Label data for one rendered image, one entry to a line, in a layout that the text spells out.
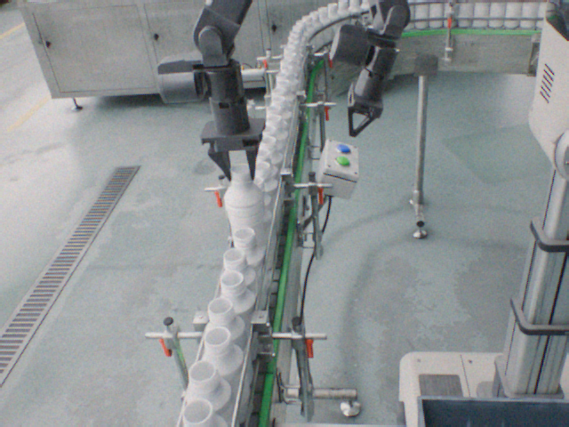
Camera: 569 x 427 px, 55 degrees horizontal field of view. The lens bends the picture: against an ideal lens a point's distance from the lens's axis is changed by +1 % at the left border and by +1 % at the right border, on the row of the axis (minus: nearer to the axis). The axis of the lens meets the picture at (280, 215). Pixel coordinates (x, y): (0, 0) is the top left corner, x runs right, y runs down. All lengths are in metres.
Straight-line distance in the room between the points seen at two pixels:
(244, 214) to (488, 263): 1.92
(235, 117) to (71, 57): 3.99
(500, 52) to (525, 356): 1.38
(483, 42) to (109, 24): 2.95
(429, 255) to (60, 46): 3.33
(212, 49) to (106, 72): 3.94
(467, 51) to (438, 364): 1.31
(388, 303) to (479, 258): 0.54
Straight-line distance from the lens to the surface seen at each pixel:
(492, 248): 2.83
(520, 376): 1.61
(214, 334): 0.79
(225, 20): 0.82
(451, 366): 1.92
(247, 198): 0.95
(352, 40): 1.11
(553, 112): 1.15
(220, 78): 0.85
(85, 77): 4.84
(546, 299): 1.44
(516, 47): 2.51
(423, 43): 2.53
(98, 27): 4.64
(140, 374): 2.37
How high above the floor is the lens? 1.71
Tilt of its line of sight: 34 degrees down
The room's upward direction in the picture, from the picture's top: 7 degrees counter-clockwise
